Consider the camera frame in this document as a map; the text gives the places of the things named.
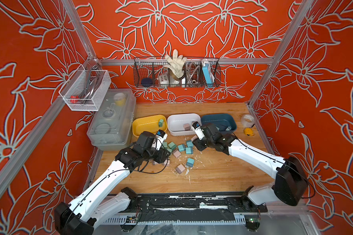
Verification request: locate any dark blue storage box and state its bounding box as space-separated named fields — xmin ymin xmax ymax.
xmin=201 ymin=113 xmax=237 ymax=134

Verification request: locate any yellow storage box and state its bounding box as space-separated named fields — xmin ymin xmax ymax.
xmin=132 ymin=115 xmax=168 ymax=137

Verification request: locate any clear plastic lidded container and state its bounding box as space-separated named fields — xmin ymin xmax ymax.
xmin=87 ymin=89 xmax=136 ymax=151

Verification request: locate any white wire basket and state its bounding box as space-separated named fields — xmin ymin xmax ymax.
xmin=59 ymin=66 xmax=111 ymax=112

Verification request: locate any black wire basket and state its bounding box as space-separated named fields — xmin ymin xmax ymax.
xmin=133 ymin=56 xmax=223 ymax=88

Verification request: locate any white power strip in basket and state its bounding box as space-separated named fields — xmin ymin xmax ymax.
xmin=158 ymin=72 xmax=170 ymax=87

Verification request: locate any red object in basket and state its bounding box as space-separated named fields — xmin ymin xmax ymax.
xmin=69 ymin=96 xmax=79 ymax=104

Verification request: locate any white storage box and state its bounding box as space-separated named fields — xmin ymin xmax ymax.
xmin=167 ymin=113 xmax=201 ymax=136

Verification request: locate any white rubber glove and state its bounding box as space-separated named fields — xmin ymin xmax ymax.
xmin=164 ymin=49 xmax=187 ymax=79

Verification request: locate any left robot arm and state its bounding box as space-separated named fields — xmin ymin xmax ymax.
xmin=54 ymin=130 xmax=170 ymax=235

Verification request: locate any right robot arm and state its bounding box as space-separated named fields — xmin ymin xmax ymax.
xmin=192 ymin=121 xmax=309 ymax=210

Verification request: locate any light blue box in basket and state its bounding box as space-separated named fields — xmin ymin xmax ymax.
xmin=201 ymin=59 xmax=214 ymax=87

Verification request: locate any clear tape roll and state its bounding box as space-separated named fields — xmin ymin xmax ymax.
xmin=241 ymin=114 xmax=255 ymax=128

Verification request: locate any yellow tape measure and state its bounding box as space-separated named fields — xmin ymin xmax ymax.
xmin=244 ymin=127 xmax=255 ymax=136

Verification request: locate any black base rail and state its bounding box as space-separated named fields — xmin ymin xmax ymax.
xmin=118 ymin=192 xmax=268 ymax=224

